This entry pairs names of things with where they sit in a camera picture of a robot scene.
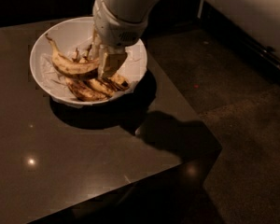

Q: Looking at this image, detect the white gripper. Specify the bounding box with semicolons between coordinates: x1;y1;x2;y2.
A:
89;0;148;78

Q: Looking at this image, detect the large top banana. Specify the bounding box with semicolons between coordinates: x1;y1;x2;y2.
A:
45;34;100;80

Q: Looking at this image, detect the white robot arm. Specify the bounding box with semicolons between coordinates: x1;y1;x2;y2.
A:
92;0;160;77

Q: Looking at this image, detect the back banana with stem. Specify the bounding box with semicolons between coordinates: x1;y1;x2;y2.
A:
79;45;91;63

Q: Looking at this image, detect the back left banana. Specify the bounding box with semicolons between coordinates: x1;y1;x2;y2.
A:
72;49;80;63

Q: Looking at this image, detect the middle small banana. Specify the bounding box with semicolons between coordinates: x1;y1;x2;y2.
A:
86;78;115;97

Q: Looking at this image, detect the small banana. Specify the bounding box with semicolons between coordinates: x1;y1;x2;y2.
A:
86;78;115;97
110;73;130;91

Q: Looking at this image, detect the right small banana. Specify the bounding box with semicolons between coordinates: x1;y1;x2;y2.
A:
110;73;130;91

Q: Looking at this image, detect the bottom left banana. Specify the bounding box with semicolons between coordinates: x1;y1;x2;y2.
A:
65;77;107;102

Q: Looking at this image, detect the white bowl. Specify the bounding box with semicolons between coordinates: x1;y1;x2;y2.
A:
29;16;148;106

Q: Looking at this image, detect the white paper liner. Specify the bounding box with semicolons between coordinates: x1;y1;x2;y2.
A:
39;19;147;108

